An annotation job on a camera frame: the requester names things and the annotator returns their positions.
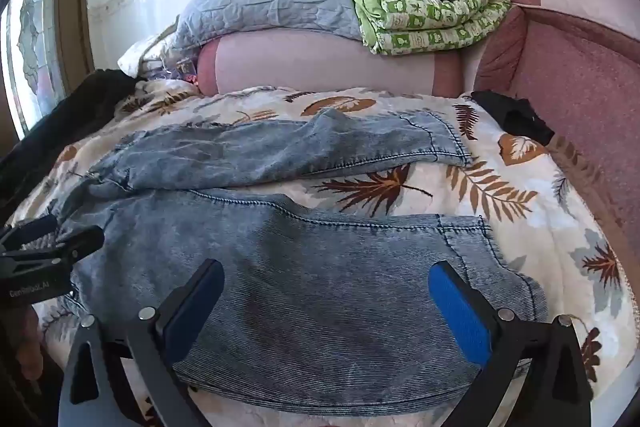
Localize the person's left hand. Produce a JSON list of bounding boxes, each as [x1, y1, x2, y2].
[[10, 306, 47, 388]]

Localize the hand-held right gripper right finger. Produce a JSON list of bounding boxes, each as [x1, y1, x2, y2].
[[428, 261, 594, 427]]

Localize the small black cloth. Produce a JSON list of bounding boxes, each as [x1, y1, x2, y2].
[[471, 90, 557, 146]]

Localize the colourful small packet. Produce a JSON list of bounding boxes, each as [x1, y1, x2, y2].
[[175, 57, 201, 82]]

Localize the leaf print blanket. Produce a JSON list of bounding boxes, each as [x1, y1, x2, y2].
[[10, 79, 638, 427]]

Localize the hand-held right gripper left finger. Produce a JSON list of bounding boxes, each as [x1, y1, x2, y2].
[[57, 258, 226, 427]]

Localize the blue denim pants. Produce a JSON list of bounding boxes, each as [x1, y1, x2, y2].
[[50, 107, 548, 400]]

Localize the grey quilted blanket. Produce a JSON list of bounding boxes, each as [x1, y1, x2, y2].
[[172, 0, 366, 52]]

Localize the large black garment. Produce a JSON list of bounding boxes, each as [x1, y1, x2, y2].
[[0, 68, 138, 212]]

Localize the green printed quilt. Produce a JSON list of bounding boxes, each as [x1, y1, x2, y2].
[[331, 0, 513, 56]]

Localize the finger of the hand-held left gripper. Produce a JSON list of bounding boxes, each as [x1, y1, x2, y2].
[[0, 225, 106, 270], [0, 214, 60, 254]]

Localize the white crumpled cloth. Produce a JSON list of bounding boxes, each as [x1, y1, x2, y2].
[[118, 34, 201, 80]]

